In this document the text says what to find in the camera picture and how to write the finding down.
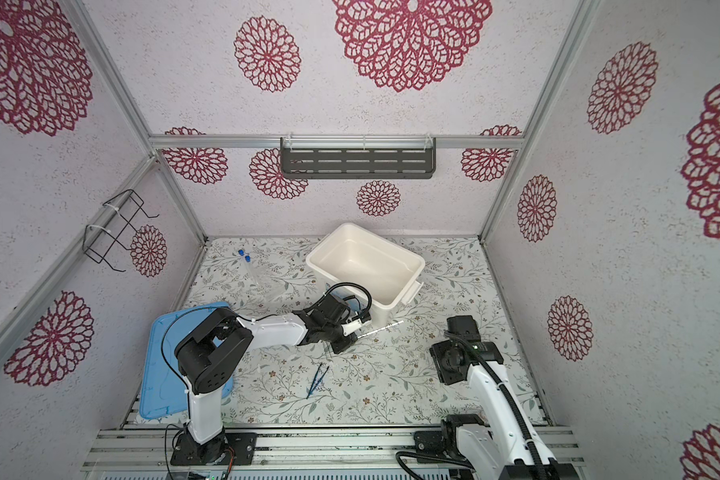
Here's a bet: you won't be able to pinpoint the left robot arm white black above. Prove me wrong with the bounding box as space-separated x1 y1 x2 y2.
174 293 371 447

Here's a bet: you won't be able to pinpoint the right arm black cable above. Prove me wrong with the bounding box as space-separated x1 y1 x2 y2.
394 332 553 480

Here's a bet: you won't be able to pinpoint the clear plastic tube rack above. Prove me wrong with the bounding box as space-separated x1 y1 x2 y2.
239 249 270 295

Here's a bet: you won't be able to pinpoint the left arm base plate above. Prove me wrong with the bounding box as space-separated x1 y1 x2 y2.
169 432 258 466

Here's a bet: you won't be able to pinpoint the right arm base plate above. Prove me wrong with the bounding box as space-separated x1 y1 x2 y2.
413 430 470 465

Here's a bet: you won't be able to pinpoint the blue plastic lid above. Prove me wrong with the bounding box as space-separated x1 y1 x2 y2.
139 302 229 420

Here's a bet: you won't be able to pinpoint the white plastic bin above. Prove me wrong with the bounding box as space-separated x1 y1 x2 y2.
306 222 426 329

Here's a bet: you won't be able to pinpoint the black wire wall basket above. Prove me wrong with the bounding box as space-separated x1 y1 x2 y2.
80 188 159 273

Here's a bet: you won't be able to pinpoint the aluminium rail base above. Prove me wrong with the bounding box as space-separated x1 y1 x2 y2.
82 395 587 473

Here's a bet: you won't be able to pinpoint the dark grey wall shelf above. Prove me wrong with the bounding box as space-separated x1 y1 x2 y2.
279 137 437 180

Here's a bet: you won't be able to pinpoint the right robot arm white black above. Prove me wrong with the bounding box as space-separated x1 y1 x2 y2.
430 315 579 479

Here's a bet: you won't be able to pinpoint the blue tweezers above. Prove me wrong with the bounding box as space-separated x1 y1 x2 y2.
306 363 330 399

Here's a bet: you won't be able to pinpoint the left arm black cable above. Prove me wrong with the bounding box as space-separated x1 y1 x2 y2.
158 281 374 475

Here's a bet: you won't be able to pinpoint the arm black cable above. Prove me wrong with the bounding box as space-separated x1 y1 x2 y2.
394 332 553 480
158 281 374 475

